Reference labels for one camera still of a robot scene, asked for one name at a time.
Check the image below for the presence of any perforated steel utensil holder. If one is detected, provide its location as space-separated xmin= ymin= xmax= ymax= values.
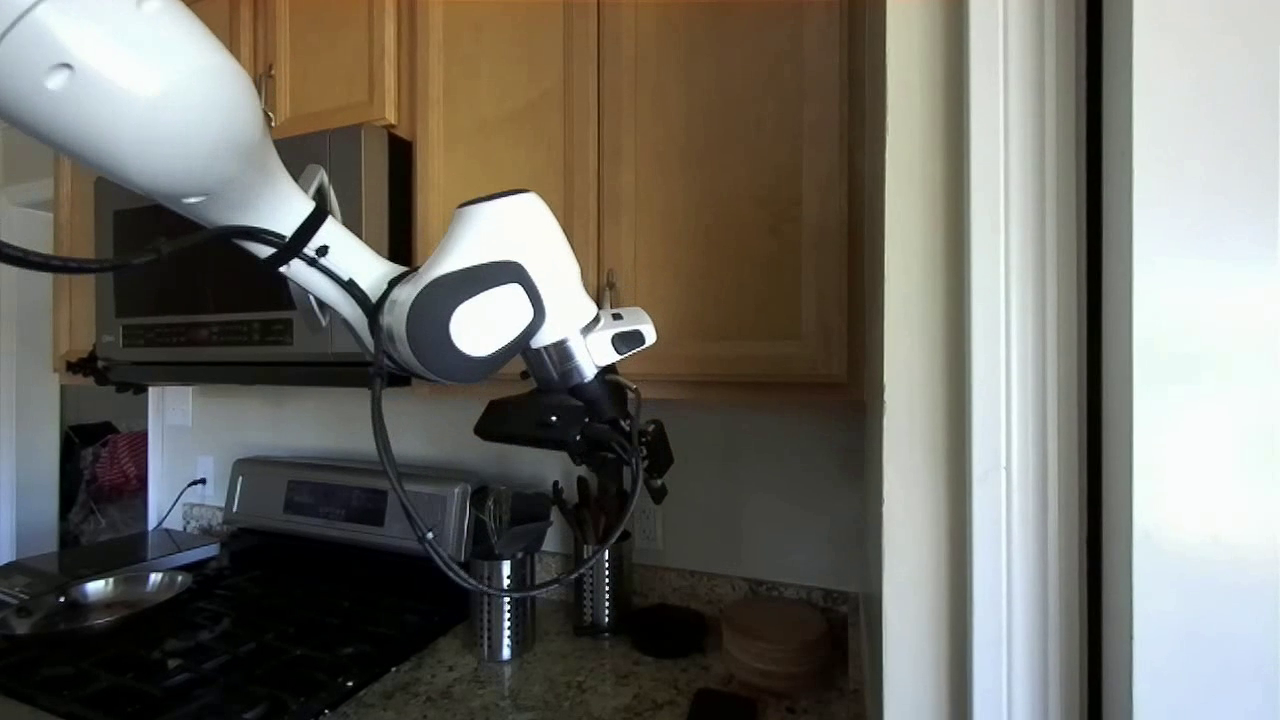
xmin=572 ymin=538 xmax=634 ymax=638
xmin=469 ymin=553 xmax=538 ymax=663

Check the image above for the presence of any steel gas stove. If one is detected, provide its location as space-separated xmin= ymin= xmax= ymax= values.
xmin=0 ymin=456 xmax=474 ymax=720

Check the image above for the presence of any stack of cork trivets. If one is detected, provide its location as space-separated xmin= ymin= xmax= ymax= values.
xmin=719 ymin=596 xmax=833 ymax=693

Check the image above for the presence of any bag with red cloth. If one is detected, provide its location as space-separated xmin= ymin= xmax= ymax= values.
xmin=59 ymin=420 xmax=150 ymax=548

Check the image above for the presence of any microwave door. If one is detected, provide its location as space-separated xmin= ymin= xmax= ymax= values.
xmin=95 ymin=176 xmax=336 ymax=363

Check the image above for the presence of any flat black object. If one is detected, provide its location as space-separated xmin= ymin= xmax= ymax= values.
xmin=687 ymin=686 xmax=760 ymax=720

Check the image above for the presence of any white door frame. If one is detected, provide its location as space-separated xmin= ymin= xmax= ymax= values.
xmin=964 ymin=0 xmax=1104 ymax=720

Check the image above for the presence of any wide wooden cabinet door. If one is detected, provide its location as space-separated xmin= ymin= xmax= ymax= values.
xmin=598 ymin=0 xmax=853 ymax=384

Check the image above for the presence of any steel frying pan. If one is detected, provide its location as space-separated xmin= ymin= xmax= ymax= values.
xmin=0 ymin=569 xmax=194 ymax=638

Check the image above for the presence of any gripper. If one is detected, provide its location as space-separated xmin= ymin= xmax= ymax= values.
xmin=563 ymin=368 xmax=675 ymax=506

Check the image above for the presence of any black cable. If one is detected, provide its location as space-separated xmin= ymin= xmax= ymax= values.
xmin=150 ymin=477 xmax=209 ymax=532

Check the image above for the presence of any wooden wall cabinet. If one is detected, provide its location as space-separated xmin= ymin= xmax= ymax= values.
xmin=413 ymin=0 xmax=869 ymax=403

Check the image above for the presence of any steel microwave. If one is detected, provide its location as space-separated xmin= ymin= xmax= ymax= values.
xmin=93 ymin=124 xmax=414 ymax=367

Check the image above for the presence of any narrow wooden cabinet door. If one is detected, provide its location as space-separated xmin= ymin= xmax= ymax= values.
xmin=414 ymin=0 xmax=600 ymax=383

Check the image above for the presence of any bunch of kitchen utensils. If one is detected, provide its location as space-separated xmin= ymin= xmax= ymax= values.
xmin=552 ymin=470 xmax=635 ymax=549
xmin=469 ymin=484 xmax=555 ymax=561

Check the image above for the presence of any small wooden cabinet door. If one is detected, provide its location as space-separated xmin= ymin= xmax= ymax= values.
xmin=252 ymin=0 xmax=400 ymax=139

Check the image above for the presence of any black round coaster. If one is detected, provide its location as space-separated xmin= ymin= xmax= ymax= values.
xmin=629 ymin=602 xmax=710 ymax=660

